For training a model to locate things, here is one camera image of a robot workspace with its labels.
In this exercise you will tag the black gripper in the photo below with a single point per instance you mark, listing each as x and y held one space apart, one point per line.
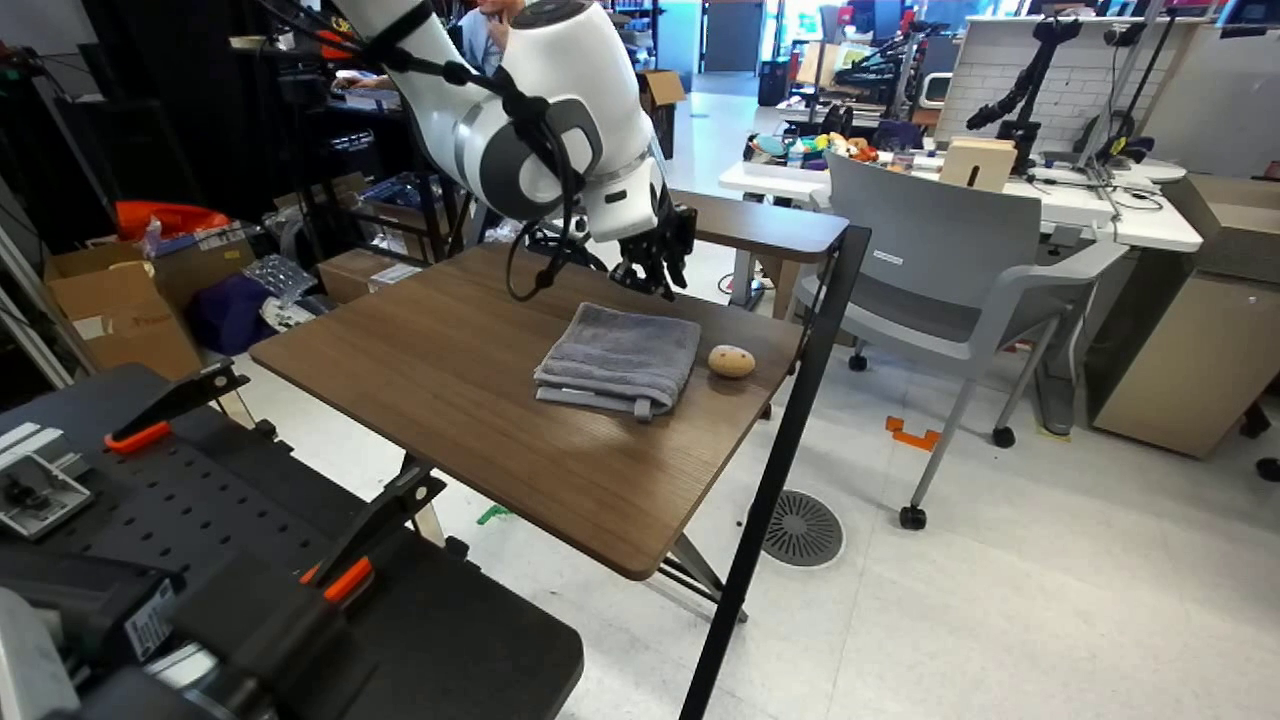
662 246

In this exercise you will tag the grey towel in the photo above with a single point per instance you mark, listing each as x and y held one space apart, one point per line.
621 361

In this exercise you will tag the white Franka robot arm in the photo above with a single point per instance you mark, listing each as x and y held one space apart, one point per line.
561 82

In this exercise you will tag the black slanted metal pole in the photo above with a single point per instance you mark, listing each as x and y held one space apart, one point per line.
784 401

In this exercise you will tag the grey office chair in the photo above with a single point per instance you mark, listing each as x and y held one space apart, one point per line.
932 265

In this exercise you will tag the round floor drain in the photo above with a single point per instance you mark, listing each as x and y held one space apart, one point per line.
802 529

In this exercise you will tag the black metal table leg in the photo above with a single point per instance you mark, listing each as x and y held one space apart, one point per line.
692 572

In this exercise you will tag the small cardboard box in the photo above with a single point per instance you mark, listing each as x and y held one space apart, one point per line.
362 274

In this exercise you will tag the small wooden box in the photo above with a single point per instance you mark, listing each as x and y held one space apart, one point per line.
977 161

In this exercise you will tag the white table with toys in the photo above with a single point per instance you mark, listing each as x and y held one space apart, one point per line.
1080 203

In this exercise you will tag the dark blue bag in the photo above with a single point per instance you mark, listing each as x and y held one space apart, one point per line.
224 312

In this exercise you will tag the orange bag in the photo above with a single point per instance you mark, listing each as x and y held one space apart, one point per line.
165 218

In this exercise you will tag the black perforated workbench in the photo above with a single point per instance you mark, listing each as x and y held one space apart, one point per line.
265 594

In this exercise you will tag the beige cabinet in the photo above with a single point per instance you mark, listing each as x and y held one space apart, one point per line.
1187 334

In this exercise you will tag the stacked cardboard boxes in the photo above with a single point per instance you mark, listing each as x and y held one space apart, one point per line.
123 312

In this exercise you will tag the orange floor bracket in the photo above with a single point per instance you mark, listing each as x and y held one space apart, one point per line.
913 434

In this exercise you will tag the aluminium bracket with tag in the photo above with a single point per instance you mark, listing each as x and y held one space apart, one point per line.
41 499

